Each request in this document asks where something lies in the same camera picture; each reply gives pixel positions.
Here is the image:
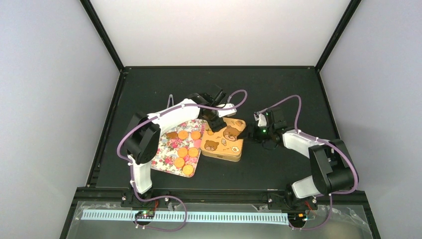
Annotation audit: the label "silver tin lid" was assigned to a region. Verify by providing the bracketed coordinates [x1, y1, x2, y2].
[200, 118, 246, 150]

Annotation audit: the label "white handled metal tongs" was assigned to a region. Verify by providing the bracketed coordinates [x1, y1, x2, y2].
[166, 94, 174, 108]

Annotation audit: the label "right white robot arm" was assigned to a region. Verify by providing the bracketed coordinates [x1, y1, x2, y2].
[238, 108, 359, 209]

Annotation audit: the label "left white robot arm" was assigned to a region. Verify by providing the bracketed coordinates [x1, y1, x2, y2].
[116, 92, 236, 194]

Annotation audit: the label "gold cookie tin box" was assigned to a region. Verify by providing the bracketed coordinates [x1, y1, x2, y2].
[202, 146, 242, 162]

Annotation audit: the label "floral cookie tray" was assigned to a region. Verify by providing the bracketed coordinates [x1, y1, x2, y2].
[151, 119, 206, 177]

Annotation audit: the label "brown flower cookie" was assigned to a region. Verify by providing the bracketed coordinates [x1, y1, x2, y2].
[166, 131, 179, 139]

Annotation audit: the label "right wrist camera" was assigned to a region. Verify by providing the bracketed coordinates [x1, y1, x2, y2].
[254, 112, 267, 128]

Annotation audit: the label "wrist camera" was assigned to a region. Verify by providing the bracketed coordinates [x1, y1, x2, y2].
[254, 112, 267, 128]
[217, 103, 237, 118]

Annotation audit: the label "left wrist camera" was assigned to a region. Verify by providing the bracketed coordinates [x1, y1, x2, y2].
[217, 103, 237, 118]

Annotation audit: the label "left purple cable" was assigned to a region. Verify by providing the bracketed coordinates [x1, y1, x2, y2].
[116, 89, 248, 232]

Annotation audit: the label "white slotted cable duct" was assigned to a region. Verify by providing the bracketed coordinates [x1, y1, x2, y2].
[77, 209, 289, 225]

